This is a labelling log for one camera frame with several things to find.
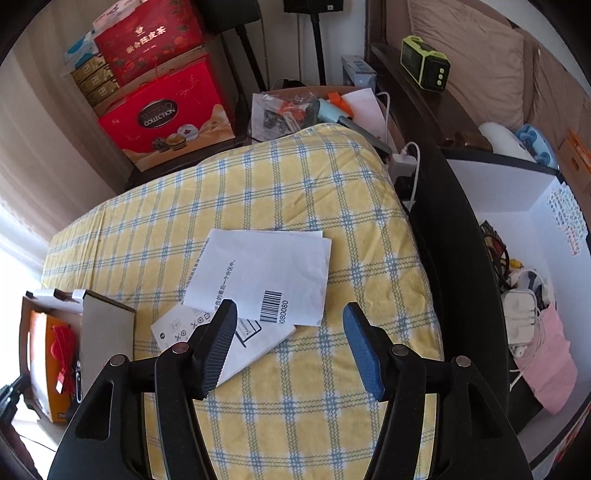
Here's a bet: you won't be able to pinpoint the white WD manual booklet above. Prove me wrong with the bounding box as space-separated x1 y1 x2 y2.
151 304 296 385

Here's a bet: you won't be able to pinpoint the orange white My Passport box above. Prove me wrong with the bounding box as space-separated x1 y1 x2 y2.
28 310 77 424

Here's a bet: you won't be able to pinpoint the red cable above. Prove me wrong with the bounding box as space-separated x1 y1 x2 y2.
49 323 79 395

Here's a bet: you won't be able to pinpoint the white paper sheet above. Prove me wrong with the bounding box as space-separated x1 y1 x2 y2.
183 229 332 327

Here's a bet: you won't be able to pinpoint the white cardboard tray box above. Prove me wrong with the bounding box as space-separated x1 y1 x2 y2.
18 289 135 423

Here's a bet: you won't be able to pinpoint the yellow blue plaid tablecloth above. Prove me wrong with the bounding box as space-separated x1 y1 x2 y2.
41 121 446 480

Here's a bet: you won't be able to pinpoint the pink plastic bag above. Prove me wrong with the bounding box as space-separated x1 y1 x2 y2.
516 304 578 415

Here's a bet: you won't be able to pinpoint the white storage box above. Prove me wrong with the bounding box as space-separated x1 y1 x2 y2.
444 149 590 479

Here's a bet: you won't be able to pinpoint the white sheer curtain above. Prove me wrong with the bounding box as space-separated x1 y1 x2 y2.
1 25 131 383

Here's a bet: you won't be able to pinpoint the box of assorted clutter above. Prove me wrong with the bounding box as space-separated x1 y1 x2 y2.
249 86 394 159

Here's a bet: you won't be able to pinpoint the red Collection gift box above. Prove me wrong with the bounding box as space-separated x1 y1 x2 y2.
98 54 235 172

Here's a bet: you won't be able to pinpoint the green black alarm clock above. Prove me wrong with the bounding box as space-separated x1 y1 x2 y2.
401 35 451 92

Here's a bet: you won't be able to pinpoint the stacked gold boxes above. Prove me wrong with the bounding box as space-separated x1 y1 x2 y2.
70 54 119 107

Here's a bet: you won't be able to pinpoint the brown pillow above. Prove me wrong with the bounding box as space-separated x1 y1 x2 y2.
407 1 525 130

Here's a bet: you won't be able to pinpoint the red tea gift box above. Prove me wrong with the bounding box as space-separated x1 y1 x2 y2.
95 1 206 87

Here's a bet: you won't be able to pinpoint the blue tissue box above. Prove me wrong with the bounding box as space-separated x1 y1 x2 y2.
63 30 99 70

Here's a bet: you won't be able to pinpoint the left black speaker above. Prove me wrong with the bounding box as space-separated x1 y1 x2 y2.
193 0 262 35

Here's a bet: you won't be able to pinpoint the black speaker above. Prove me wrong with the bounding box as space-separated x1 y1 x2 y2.
193 0 262 35
283 0 344 15

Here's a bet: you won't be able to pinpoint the right black speaker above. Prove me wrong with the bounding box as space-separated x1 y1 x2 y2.
283 0 344 15

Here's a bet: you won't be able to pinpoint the white charger with cable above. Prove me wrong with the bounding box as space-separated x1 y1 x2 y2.
375 91 423 213

